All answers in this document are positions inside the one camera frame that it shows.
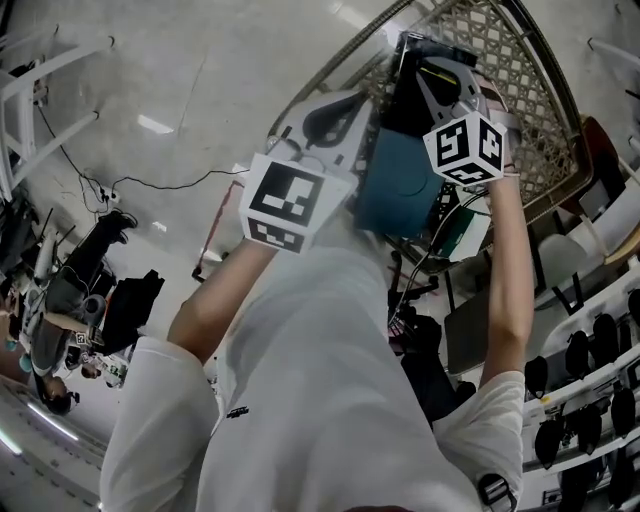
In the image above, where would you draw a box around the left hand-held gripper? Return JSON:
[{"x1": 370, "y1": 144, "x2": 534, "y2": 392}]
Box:
[{"x1": 238, "y1": 89, "x2": 374, "y2": 255}]

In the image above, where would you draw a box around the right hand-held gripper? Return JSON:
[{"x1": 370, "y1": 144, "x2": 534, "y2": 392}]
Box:
[{"x1": 388, "y1": 32, "x2": 509, "y2": 187}]

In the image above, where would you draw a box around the teal box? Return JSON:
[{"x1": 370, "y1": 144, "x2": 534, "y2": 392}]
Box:
[{"x1": 353, "y1": 127, "x2": 445, "y2": 239}]

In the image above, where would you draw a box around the person's left forearm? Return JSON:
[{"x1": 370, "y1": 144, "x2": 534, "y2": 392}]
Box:
[{"x1": 167, "y1": 233, "x2": 281, "y2": 362}]

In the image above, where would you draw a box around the person's right forearm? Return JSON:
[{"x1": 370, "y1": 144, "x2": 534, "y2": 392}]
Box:
[{"x1": 478, "y1": 175, "x2": 536, "y2": 392}]

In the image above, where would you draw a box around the woven lattice table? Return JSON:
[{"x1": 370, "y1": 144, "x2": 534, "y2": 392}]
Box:
[{"x1": 267, "y1": 0, "x2": 596, "y2": 276}]

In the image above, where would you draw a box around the green and white carton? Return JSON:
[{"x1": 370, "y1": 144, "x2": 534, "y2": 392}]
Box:
[{"x1": 430, "y1": 205, "x2": 492, "y2": 262}]

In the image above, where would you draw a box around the white plastic chair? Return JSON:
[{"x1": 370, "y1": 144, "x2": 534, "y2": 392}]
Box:
[{"x1": 532, "y1": 233, "x2": 590, "y2": 314}]

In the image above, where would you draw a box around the grey chair seat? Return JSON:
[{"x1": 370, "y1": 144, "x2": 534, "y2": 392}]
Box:
[{"x1": 443, "y1": 283, "x2": 495, "y2": 377}]

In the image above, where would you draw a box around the person's white shirt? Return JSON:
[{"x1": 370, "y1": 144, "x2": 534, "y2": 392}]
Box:
[{"x1": 98, "y1": 243, "x2": 526, "y2": 512}]

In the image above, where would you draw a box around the black bag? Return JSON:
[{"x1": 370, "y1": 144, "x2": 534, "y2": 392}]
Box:
[{"x1": 102, "y1": 268, "x2": 166, "y2": 357}]

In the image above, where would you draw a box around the white shelf unit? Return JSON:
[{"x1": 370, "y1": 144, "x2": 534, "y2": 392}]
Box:
[{"x1": 519, "y1": 277, "x2": 640, "y2": 512}]

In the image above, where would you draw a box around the red cable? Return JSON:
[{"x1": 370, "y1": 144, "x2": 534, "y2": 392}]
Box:
[{"x1": 191, "y1": 178, "x2": 247, "y2": 282}]

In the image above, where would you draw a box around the black floor cable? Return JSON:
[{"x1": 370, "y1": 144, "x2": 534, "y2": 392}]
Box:
[{"x1": 35, "y1": 102, "x2": 251, "y2": 214}]

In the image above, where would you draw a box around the white metal rack frame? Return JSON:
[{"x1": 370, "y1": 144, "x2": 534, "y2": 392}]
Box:
[{"x1": 0, "y1": 34, "x2": 117, "y2": 201}]

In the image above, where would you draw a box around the black strap buckle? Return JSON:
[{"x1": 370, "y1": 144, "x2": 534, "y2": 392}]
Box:
[{"x1": 476, "y1": 471, "x2": 517, "y2": 510}]

